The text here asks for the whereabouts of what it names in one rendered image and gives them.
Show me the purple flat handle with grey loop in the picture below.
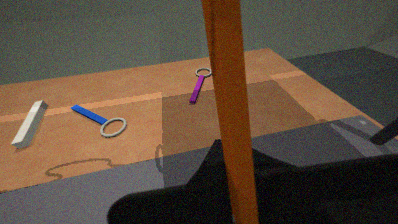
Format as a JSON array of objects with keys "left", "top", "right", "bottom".
[{"left": 189, "top": 68, "right": 212, "bottom": 104}]

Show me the blue handle with grey loop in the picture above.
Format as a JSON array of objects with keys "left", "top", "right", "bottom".
[{"left": 71, "top": 105, "right": 127, "bottom": 137}]

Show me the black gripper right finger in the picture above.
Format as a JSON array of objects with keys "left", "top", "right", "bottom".
[{"left": 252, "top": 148, "right": 398, "bottom": 224}]

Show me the grey rectangular bar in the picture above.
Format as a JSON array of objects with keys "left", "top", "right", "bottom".
[{"left": 11, "top": 100, "right": 47, "bottom": 149}]

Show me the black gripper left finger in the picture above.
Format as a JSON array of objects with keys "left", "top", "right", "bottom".
[{"left": 107, "top": 139, "right": 233, "bottom": 224}]

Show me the grey ring with orange handle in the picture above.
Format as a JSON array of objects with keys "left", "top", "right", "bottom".
[{"left": 201, "top": 0, "right": 259, "bottom": 224}]

